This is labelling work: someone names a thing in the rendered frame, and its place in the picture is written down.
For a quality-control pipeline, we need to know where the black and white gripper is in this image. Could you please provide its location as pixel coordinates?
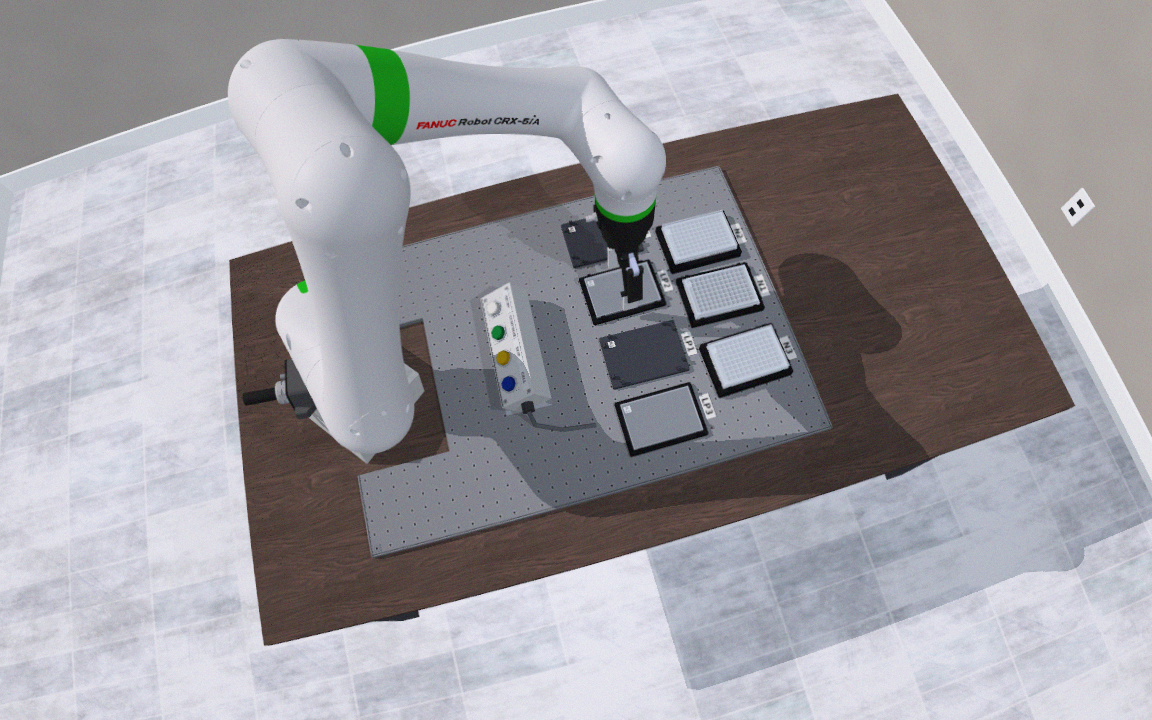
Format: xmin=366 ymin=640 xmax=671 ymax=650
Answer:
xmin=601 ymin=232 xmax=647 ymax=311

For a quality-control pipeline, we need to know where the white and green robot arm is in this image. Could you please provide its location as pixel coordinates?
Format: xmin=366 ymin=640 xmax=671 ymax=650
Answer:
xmin=228 ymin=39 xmax=666 ymax=454

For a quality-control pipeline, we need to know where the white operator button panel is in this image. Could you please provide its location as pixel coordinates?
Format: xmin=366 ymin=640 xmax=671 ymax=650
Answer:
xmin=482 ymin=282 xmax=597 ymax=432

